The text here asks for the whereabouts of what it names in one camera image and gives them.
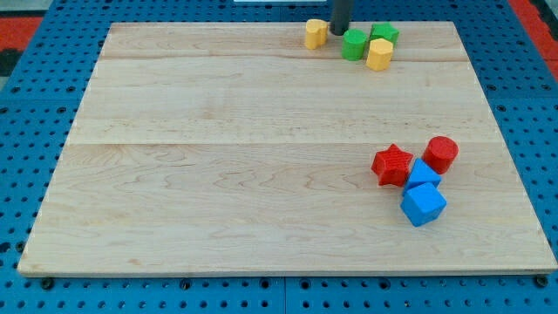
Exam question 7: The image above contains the green cylinder block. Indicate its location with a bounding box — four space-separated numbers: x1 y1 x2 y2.
341 29 367 61

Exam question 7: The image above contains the red star block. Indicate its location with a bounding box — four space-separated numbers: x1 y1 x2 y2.
371 144 414 187

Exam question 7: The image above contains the green star block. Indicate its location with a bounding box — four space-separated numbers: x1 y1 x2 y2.
369 22 400 46

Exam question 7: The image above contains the wooden board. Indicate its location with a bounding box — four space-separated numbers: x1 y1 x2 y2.
18 22 557 277

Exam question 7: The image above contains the yellow heart block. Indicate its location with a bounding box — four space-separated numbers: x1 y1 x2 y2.
304 19 328 50

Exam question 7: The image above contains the blue triangle block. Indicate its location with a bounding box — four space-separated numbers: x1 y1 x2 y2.
402 159 442 195

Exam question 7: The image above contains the yellow hexagon block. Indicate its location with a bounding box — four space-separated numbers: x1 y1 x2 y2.
366 38 394 72

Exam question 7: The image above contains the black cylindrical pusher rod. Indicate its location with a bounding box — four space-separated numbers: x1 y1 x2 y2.
330 0 354 36

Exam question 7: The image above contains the blue cube block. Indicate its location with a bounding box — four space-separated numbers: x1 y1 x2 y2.
400 182 447 227

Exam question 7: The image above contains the red cylinder block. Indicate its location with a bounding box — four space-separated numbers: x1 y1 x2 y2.
422 136 459 174

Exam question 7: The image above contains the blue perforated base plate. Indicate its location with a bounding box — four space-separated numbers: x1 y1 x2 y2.
1 1 557 313

